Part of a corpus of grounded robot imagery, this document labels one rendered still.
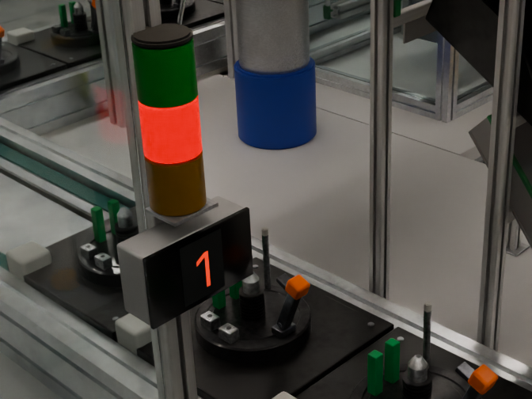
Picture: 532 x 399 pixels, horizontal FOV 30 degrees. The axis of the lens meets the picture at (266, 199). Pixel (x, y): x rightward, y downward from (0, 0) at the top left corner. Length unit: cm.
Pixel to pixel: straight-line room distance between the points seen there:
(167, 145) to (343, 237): 82
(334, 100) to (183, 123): 133
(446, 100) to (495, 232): 88
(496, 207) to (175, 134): 45
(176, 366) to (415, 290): 58
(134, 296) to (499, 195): 45
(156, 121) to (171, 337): 24
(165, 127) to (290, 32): 104
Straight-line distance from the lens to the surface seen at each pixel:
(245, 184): 178
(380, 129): 120
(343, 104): 211
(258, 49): 185
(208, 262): 88
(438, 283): 150
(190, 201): 85
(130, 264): 86
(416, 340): 119
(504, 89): 108
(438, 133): 198
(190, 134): 82
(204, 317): 117
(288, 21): 183
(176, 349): 97
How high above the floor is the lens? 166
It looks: 28 degrees down
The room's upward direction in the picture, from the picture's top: 3 degrees counter-clockwise
